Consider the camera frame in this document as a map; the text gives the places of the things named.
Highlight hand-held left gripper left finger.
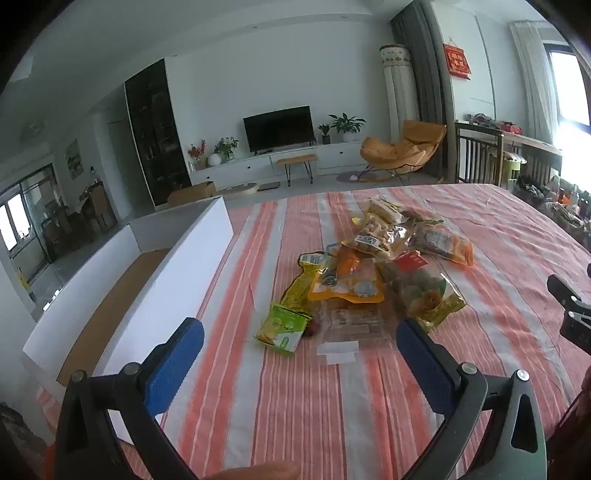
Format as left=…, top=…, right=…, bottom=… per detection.
left=54, top=318, right=206, bottom=480

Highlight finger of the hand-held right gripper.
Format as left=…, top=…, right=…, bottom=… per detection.
left=547, top=274, right=591, bottom=356

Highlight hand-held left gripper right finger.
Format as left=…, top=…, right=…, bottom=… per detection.
left=396, top=318, right=548, bottom=480

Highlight pile of snack packets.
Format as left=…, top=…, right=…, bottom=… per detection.
left=381, top=251, right=467, bottom=333

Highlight clear plastic snack packet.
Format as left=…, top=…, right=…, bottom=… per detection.
left=316, top=298, right=399, bottom=366

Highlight white box with brown bottom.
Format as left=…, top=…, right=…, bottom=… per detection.
left=23, top=196, right=234, bottom=446

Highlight green snack packet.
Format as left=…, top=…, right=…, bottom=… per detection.
left=254, top=302, right=310, bottom=357

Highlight orange yellow snack packet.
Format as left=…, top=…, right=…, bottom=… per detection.
left=308, top=247, right=386, bottom=304

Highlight clear packet of yellow snacks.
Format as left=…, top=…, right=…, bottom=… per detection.
left=342, top=196, right=417, bottom=262

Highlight long yellow snack packet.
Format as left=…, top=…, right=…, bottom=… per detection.
left=279, top=251, right=329, bottom=319

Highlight person's right forearm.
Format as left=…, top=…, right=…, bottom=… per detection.
left=545, top=369, right=591, bottom=480

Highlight person's left hand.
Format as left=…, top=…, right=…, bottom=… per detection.
left=203, top=463, right=301, bottom=480

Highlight orange striped tablecloth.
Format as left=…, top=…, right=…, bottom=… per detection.
left=37, top=184, right=591, bottom=480

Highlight brown cardboard box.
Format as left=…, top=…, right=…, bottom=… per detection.
left=167, top=181, right=216, bottom=207

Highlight patterned dark cloth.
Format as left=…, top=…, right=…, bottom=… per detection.
left=0, top=401, right=57, bottom=480

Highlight dark wooden chair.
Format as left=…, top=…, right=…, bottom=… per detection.
left=455, top=121, right=507, bottom=186

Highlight beige curved floor pad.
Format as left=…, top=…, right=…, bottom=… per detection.
left=217, top=182, right=259, bottom=200

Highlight white television cabinet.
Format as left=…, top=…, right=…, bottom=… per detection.
left=191, top=141, right=370, bottom=185

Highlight red flowers in vase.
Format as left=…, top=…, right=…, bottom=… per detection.
left=188, top=140, right=208, bottom=169

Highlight orange lounge chair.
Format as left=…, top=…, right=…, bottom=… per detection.
left=360, top=120, right=448, bottom=179

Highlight white sheer curtain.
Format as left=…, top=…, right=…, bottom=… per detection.
left=509, top=21, right=560, bottom=144

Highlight leafy green plant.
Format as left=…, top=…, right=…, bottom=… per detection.
left=213, top=137, right=240, bottom=162

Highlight black display cabinet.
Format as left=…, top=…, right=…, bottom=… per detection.
left=124, top=58, right=192, bottom=207

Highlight small wooden bench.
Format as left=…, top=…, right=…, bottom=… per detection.
left=276, top=154, right=320, bottom=186

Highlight large potted green plant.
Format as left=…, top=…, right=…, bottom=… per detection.
left=329, top=113, right=367, bottom=143

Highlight black television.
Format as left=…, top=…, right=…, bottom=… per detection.
left=243, top=106, right=317, bottom=153

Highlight white standing air conditioner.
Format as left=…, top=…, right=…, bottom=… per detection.
left=379, top=44, right=420, bottom=139

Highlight grey curtain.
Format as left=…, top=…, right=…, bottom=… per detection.
left=390, top=0, right=456, bottom=183

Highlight framed wall picture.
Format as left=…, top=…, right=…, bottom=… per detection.
left=66, top=138, right=85, bottom=179

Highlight red wall hanging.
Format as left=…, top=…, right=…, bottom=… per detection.
left=443, top=43, right=472, bottom=79

